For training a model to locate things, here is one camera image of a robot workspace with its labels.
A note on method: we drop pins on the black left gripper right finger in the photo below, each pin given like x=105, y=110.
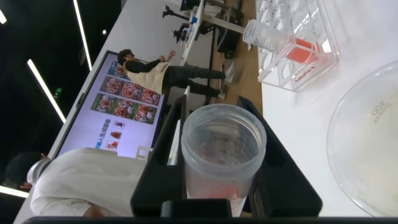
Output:
x=286, y=186

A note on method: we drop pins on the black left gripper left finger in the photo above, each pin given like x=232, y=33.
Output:
x=161, y=174

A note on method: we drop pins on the red pigment test tube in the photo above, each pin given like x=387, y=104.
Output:
x=224, y=174
x=298, y=51

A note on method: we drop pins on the small blue cup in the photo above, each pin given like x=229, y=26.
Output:
x=194, y=20

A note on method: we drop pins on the person in beige vest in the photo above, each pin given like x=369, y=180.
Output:
x=174, y=74

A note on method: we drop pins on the white ceiling light strip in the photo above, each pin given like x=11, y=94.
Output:
x=14, y=191
x=82, y=34
x=46, y=90

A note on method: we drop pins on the large display screen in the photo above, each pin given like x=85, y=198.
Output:
x=93, y=133

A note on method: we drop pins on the black mobile robot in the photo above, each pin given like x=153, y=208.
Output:
x=230, y=40

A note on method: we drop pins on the clear glass beaker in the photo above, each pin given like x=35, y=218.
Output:
x=367, y=149

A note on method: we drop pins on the long white standing desk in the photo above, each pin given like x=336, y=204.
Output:
x=217, y=22

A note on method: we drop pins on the clear acrylic test tube rack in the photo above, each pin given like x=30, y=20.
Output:
x=308, y=77

